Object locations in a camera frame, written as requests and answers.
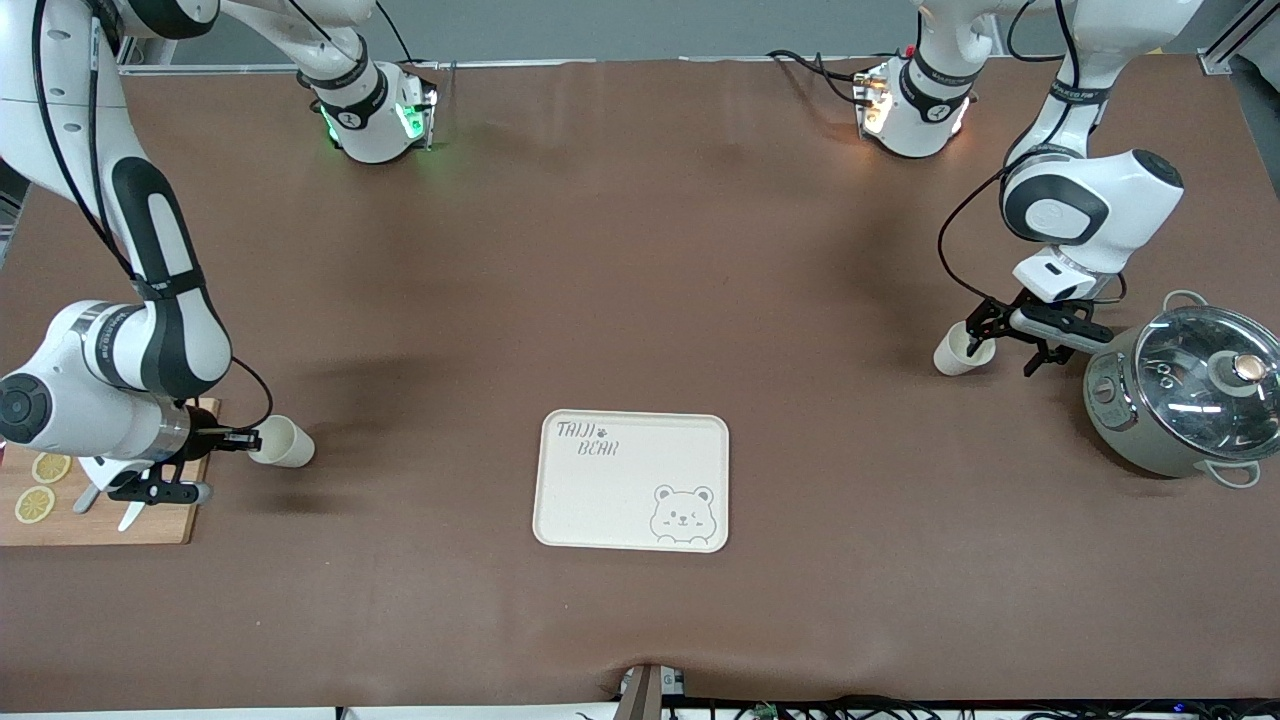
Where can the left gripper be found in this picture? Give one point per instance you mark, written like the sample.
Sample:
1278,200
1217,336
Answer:
1026,299

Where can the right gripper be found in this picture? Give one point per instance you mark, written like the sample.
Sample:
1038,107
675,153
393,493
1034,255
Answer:
203,439

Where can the white IKEA cup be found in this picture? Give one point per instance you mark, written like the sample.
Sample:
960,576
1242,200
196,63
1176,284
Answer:
285,445
958,350

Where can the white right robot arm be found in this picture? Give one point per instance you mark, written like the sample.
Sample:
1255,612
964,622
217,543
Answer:
160,340

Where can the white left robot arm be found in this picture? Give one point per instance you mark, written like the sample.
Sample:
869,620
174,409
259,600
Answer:
1090,200

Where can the bamboo cutting board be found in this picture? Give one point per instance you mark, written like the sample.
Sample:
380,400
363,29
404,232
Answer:
170,522

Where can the white plastic knife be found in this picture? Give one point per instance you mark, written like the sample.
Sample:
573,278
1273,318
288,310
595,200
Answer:
130,518

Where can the grey plastic knife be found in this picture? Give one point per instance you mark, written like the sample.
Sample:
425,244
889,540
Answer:
84,500

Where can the grey-green electric cooking pot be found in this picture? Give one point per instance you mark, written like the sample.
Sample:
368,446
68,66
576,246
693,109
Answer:
1125,430

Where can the yellow lemon slice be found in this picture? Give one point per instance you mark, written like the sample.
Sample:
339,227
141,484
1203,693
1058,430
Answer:
51,468
35,505

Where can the glass pot lid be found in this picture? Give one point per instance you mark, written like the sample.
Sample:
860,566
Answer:
1190,400

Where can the silver aluminium profile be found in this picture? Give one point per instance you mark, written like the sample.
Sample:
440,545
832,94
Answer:
1235,35

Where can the brown table cover mat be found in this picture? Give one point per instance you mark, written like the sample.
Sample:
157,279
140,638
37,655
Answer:
640,300

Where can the cream bear print tray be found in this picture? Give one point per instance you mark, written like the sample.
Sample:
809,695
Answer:
610,500

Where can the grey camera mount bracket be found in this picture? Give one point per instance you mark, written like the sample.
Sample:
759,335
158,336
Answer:
640,695

